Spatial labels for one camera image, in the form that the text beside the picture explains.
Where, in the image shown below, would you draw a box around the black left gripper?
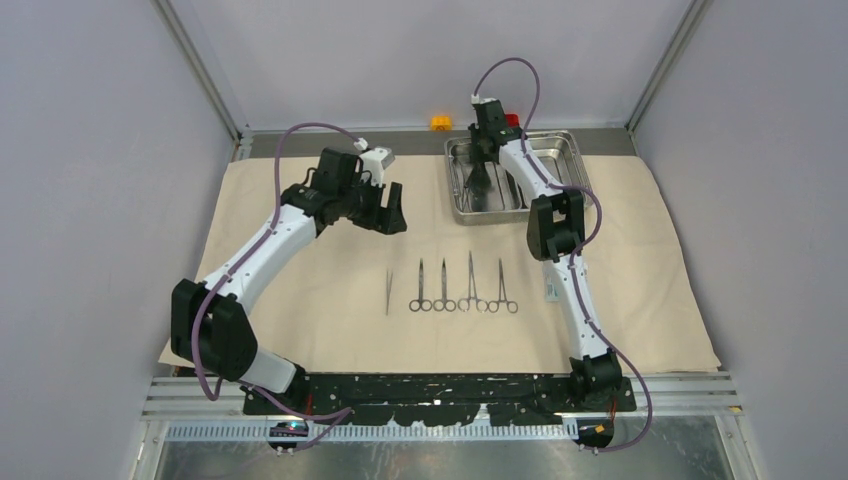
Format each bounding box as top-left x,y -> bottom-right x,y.
338,173 -> 406,235

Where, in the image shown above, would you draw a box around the steel mesh instrument tray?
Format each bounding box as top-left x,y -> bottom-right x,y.
445,130 -> 591,226

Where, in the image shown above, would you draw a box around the steel tweezers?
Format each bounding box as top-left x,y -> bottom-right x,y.
384,268 -> 393,316

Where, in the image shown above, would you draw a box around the curved steel scissors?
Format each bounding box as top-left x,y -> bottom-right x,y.
408,259 -> 433,313

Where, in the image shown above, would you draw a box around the cream cloth wrap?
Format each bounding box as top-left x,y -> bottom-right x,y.
157,154 -> 722,376

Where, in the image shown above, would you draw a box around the straight steel scissors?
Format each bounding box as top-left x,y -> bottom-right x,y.
433,260 -> 457,312

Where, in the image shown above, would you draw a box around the green white sterile packet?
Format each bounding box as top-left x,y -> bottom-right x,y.
544,277 -> 558,303

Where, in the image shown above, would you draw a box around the long steel needle holder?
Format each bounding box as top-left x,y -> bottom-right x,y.
457,251 -> 488,313

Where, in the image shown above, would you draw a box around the steel hemostat clamp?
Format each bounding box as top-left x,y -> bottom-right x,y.
487,259 -> 519,314

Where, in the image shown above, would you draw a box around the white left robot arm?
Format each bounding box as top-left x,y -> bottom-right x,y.
169,147 -> 407,414

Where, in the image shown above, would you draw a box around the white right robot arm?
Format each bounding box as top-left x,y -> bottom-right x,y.
469,94 -> 623,411

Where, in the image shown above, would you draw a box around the yellow block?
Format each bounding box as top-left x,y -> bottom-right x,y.
429,115 -> 453,131

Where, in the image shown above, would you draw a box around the steel forceps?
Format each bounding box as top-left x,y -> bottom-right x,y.
456,179 -> 473,215

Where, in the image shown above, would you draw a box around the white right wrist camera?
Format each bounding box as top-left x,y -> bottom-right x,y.
471,94 -> 495,105

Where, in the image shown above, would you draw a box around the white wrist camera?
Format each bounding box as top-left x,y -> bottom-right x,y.
353,137 -> 395,187
471,94 -> 495,105

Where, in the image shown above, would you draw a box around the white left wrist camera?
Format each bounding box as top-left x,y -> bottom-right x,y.
353,137 -> 395,187

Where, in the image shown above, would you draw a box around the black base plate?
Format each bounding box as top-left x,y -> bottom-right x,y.
274,373 -> 637,427

